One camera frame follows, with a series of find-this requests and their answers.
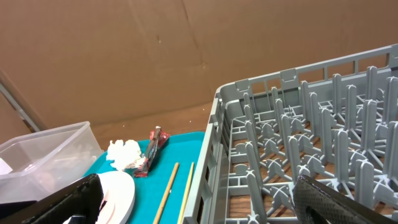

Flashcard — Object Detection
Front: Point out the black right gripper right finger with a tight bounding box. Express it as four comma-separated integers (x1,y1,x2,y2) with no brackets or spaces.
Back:
293,175,397,224

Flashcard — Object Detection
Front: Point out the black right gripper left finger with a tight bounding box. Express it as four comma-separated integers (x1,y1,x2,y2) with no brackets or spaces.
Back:
1,174,104,224

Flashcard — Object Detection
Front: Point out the white napkin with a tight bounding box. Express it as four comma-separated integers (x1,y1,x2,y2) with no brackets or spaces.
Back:
106,139,146,171

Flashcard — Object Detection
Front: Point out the wooden chopstick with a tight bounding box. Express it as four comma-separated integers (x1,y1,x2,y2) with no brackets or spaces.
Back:
177,162,195,224
153,162,179,224

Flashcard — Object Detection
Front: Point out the red snack wrapper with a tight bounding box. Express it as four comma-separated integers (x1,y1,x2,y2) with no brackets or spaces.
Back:
133,126,170,177

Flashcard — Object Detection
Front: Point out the grey dishwasher rack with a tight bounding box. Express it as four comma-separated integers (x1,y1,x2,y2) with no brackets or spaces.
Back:
182,45,397,223

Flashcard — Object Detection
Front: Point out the large pink plate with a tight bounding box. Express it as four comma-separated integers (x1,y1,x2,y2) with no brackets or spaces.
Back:
62,170,136,224

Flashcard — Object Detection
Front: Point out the clear plastic bin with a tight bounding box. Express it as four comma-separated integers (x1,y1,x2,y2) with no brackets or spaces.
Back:
1,121,103,203

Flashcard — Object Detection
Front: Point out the teal plastic tray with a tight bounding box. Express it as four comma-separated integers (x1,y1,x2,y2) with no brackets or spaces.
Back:
86,132,205,223

